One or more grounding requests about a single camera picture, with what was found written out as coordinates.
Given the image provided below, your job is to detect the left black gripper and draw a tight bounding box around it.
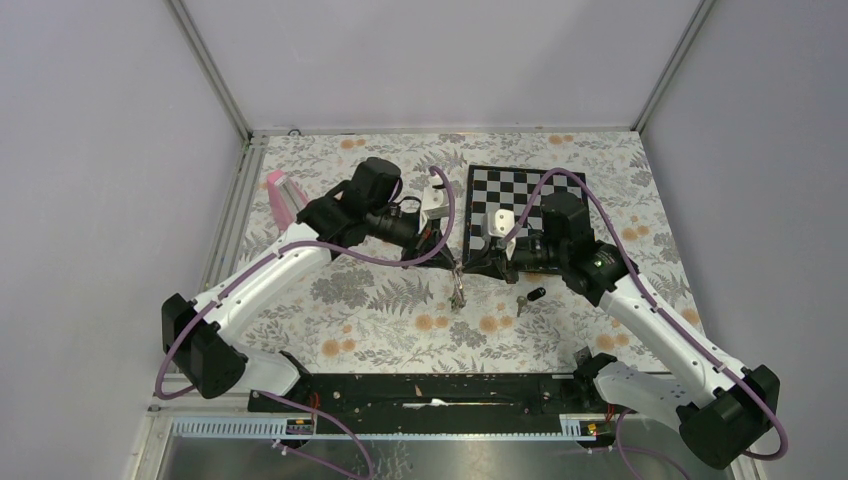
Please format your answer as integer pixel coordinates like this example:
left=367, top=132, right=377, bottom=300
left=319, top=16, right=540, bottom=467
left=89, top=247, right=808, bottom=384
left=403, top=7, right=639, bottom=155
left=367, top=204, right=456, bottom=270

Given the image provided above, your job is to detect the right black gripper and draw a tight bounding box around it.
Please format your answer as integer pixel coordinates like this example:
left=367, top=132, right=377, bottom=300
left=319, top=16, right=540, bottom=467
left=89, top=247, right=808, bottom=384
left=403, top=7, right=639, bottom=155
left=462, top=234, right=567, bottom=285

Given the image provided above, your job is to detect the keyring with coloured keys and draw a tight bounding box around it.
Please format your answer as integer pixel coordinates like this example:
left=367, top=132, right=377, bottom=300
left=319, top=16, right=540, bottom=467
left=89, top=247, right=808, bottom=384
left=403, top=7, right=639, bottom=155
left=449, top=263, right=466, bottom=312

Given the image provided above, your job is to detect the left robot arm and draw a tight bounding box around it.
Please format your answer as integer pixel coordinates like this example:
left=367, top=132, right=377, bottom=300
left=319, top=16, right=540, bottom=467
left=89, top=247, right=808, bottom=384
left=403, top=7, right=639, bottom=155
left=154, top=157, right=456, bottom=411

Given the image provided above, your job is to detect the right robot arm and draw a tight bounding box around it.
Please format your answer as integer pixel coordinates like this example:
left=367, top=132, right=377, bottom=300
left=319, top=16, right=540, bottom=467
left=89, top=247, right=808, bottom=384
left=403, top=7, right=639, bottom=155
left=464, top=191, right=787, bottom=469

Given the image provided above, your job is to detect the key with black fob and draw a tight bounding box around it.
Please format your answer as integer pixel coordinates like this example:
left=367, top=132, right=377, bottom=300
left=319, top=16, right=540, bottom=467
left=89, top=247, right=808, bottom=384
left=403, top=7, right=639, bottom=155
left=516, top=287, right=546, bottom=317

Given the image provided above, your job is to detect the black white chessboard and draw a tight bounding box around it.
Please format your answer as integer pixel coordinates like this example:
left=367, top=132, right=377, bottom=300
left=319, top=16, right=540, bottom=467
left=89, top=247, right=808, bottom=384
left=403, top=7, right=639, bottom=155
left=462, top=165, right=589, bottom=262

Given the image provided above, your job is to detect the floral table mat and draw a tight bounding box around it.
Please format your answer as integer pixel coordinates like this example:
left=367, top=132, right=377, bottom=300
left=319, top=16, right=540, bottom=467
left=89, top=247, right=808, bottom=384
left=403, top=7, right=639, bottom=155
left=241, top=132, right=700, bottom=373

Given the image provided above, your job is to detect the pink box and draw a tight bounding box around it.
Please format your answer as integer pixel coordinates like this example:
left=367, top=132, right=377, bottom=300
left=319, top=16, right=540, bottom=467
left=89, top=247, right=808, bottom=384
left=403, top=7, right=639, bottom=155
left=266, top=170, right=309, bottom=232

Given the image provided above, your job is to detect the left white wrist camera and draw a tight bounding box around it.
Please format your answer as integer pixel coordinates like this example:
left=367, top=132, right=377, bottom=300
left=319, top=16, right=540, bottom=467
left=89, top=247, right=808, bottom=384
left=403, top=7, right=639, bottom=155
left=419, top=185, right=451, bottom=230

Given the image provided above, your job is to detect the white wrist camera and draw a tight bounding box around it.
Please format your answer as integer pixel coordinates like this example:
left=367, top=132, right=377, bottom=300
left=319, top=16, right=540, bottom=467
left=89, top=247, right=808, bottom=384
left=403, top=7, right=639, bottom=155
left=482, top=209, right=516, bottom=251
left=419, top=185, right=451, bottom=230

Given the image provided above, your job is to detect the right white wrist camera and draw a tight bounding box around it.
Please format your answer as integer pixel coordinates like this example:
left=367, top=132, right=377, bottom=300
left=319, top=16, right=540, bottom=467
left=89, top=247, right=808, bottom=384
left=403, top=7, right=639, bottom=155
left=482, top=209, right=516, bottom=251

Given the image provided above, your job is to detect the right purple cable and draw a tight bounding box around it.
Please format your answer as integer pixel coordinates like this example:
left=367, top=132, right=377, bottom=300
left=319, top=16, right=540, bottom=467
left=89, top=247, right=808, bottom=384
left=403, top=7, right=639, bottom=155
left=503, top=167, right=790, bottom=480

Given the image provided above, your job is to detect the purple cable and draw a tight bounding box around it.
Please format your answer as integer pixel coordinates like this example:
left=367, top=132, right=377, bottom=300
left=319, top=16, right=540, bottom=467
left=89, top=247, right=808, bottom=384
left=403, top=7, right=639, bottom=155
left=503, top=167, right=790, bottom=480
left=154, top=165, right=457, bottom=480

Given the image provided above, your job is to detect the white cable duct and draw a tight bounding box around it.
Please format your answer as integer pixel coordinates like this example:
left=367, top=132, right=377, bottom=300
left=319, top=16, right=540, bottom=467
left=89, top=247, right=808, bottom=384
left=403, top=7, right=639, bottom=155
left=170, top=415, right=598, bottom=442

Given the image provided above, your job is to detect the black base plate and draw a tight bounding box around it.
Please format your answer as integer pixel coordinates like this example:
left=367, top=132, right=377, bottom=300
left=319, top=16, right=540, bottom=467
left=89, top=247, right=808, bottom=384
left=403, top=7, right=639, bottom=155
left=247, top=373, right=622, bottom=434

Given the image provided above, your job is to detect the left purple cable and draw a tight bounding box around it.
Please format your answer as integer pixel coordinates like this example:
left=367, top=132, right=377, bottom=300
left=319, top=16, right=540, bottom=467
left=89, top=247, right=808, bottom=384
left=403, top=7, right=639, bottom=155
left=154, top=165, right=457, bottom=480

